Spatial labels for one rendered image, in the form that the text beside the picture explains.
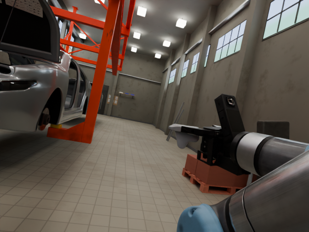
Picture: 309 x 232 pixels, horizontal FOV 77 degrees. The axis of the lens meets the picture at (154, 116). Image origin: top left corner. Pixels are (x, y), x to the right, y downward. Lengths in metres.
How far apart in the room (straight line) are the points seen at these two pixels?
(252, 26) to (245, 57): 0.88
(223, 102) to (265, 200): 0.28
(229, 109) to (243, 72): 5.56
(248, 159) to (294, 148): 0.07
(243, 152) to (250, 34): 6.01
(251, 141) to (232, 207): 0.17
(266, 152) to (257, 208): 0.16
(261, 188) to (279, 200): 0.02
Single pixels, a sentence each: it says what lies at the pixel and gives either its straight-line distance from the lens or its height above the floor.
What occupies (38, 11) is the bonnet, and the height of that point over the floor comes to 2.20.
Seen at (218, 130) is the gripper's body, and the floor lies 1.24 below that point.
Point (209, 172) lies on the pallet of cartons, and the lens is 3.80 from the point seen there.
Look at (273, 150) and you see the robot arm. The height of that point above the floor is 1.23.
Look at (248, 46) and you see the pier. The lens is 6.22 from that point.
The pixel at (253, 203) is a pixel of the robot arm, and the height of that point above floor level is 1.19.
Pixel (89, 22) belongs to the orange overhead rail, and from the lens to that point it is 6.07.
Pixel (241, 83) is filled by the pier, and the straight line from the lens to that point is 5.93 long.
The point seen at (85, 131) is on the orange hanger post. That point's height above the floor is 0.71.
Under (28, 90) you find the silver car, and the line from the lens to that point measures 2.45.
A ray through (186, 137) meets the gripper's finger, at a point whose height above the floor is 1.21.
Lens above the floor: 1.25
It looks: 1 degrees down
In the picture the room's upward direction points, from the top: 12 degrees clockwise
